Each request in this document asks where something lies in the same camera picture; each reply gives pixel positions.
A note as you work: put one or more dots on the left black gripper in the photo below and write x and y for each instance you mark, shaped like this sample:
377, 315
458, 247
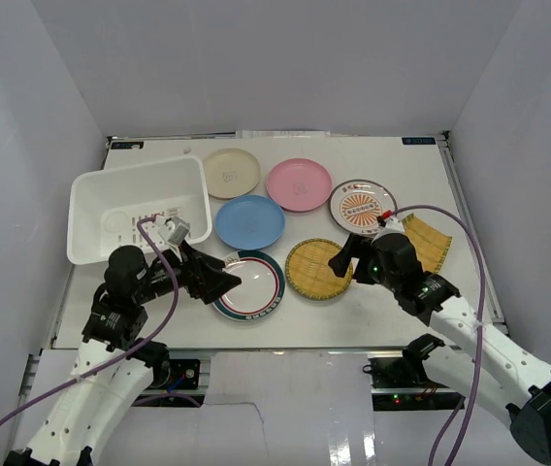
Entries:
193, 273

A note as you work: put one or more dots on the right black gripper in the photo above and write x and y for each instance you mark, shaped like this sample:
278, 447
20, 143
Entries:
354, 243

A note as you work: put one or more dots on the round yellow bamboo plate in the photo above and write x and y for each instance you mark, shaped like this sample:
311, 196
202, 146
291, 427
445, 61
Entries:
308, 272

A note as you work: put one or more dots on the orange sunburst patterned plate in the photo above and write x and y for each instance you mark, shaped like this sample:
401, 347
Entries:
355, 205

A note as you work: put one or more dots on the green red rimmed white plate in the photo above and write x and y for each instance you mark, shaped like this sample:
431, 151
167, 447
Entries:
261, 291

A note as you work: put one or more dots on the blue plate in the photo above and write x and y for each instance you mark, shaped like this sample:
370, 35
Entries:
250, 222

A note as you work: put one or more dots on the rectangular yellow bamboo tray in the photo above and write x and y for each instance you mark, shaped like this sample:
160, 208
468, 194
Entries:
431, 246

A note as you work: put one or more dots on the pink plate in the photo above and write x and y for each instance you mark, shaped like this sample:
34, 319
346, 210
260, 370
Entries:
299, 185

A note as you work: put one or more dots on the cream bear plate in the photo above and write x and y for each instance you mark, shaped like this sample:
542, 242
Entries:
231, 173

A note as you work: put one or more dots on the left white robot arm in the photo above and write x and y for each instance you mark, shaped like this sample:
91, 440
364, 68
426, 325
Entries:
115, 364

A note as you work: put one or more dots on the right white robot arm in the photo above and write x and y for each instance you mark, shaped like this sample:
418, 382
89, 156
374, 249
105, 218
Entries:
490, 369

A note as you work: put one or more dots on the white plastic bin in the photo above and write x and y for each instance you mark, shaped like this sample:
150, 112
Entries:
105, 206

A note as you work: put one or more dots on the right blue table label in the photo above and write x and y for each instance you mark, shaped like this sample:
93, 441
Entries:
418, 141

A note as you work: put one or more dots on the blue table label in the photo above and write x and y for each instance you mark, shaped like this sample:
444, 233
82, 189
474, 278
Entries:
126, 145
418, 141

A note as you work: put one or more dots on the left blue table label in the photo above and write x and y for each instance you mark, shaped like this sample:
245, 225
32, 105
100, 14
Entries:
126, 145

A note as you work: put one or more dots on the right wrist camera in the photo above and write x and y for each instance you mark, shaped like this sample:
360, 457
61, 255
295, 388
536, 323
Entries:
388, 223

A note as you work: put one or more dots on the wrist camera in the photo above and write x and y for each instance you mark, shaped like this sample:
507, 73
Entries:
388, 223
172, 230

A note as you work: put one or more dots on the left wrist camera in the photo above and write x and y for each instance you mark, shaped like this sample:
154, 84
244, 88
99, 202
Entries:
172, 230

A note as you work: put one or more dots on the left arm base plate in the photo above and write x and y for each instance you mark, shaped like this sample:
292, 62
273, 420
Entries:
175, 374

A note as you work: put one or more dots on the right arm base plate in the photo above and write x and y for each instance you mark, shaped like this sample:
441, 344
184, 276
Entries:
396, 389

